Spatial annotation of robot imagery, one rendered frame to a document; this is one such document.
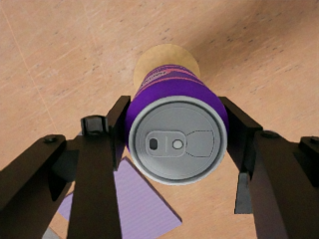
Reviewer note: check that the black square slate coaster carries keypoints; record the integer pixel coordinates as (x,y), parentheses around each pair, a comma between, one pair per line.
(242,201)

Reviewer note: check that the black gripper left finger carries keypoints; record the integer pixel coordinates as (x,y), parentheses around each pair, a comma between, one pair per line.
(35,183)

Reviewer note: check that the purple drink can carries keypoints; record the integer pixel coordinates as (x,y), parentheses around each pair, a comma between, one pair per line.
(176,128)

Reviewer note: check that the purple flat square pad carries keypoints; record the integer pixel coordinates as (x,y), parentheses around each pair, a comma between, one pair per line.
(144,213)

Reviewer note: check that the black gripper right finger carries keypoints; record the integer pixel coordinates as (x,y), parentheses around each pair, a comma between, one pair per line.
(282,176)

